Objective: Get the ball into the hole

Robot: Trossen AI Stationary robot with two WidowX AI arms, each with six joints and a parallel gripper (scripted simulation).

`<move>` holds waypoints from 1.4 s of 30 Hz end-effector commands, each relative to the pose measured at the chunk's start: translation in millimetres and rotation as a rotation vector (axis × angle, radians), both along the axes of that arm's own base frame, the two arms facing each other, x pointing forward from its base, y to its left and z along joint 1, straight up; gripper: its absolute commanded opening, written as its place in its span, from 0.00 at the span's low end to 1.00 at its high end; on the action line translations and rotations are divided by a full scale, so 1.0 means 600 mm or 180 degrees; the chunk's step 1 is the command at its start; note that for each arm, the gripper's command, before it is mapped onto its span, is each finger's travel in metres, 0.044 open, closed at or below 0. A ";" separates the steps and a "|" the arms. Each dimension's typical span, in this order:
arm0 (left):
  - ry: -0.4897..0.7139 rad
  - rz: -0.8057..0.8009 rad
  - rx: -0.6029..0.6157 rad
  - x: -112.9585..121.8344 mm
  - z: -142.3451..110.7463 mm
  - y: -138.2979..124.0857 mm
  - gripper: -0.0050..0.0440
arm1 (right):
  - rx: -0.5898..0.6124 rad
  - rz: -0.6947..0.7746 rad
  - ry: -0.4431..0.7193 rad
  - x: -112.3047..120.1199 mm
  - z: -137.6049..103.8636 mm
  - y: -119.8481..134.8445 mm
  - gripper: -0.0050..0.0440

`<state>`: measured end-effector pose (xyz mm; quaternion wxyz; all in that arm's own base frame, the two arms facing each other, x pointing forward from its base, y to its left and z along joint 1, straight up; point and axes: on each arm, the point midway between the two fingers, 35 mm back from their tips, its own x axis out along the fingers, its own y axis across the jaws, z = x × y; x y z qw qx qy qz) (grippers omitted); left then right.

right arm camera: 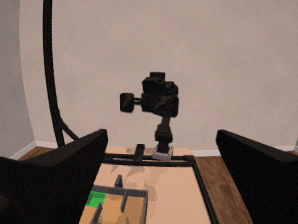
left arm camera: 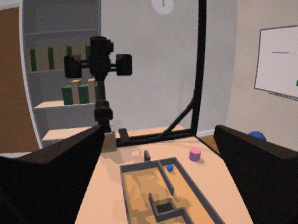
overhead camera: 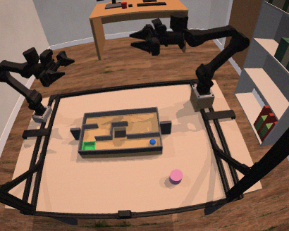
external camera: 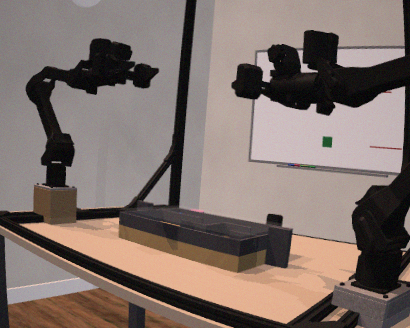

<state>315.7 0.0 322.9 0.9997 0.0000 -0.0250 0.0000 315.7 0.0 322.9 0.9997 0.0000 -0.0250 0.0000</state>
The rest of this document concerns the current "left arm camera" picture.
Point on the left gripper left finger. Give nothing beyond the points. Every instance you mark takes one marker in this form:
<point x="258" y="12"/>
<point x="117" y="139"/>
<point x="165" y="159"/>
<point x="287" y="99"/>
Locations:
<point x="48" y="186"/>

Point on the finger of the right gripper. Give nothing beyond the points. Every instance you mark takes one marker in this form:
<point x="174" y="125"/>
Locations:
<point x="73" y="68"/>
<point x="120" y="70"/>

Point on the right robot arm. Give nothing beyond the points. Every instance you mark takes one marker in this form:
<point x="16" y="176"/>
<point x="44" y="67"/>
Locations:
<point x="102" y="47"/>

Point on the pink cylinder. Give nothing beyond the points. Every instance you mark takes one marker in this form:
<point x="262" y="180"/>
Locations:
<point x="195" y="154"/>

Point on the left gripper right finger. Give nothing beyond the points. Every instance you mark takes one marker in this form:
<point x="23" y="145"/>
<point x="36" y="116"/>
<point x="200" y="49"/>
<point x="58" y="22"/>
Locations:
<point x="265" y="174"/>

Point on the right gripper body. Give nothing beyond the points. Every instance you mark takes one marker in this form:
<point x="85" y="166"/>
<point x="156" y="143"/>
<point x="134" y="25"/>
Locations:
<point x="99" y="71"/>

